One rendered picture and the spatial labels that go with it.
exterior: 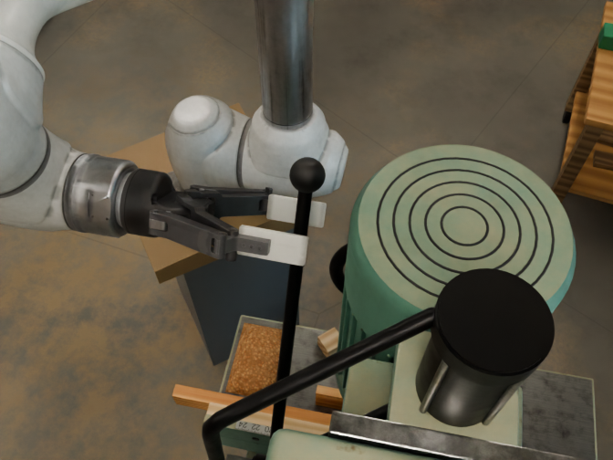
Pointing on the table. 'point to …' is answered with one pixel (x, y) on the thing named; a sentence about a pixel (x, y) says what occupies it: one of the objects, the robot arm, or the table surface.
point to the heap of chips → (254, 360)
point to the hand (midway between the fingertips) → (306, 230)
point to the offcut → (328, 341)
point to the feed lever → (299, 172)
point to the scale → (253, 428)
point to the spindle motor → (447, 236)
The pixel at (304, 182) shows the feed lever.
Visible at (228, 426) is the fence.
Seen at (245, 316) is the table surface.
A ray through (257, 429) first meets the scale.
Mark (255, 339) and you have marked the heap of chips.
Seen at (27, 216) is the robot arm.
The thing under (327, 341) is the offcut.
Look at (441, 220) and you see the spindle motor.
